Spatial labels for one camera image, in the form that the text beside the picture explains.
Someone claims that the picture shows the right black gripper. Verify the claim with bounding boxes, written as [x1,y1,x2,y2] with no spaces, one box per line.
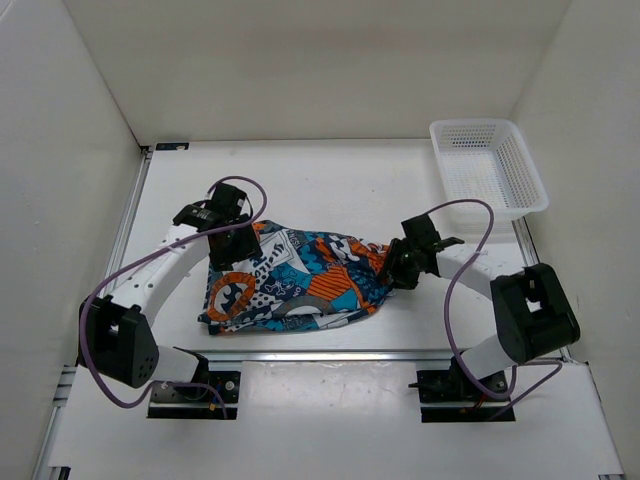
[376,238,420,290]

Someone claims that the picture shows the colourful patterned shorts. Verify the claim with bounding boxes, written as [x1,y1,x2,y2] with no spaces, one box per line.
[197,220,392,335]

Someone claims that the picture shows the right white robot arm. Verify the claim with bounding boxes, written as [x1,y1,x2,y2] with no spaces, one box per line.
[380,214,581,400]

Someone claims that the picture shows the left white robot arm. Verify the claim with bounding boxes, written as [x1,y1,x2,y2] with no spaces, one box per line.
[79,177,261,400]

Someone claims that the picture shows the white plastic basket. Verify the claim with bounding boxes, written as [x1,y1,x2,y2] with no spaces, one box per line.
[429,118,549,226]

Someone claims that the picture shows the small black label sticker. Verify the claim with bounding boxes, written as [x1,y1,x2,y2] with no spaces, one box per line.
[155,142,190,151]

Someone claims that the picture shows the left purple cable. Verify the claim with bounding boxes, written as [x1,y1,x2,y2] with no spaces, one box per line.
[79,175,269,419]

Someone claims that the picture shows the front aluminium rail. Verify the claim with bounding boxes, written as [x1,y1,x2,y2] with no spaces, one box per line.
[202,349,453,362]

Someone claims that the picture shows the right aluminium rail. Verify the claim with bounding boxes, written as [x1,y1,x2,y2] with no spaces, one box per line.
[512,218,540,267]

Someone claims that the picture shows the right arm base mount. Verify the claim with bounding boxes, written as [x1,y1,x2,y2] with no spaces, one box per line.
[409,370,515,424]

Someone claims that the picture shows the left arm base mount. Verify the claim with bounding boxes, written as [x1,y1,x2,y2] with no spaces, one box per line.
[147,362,242,421]

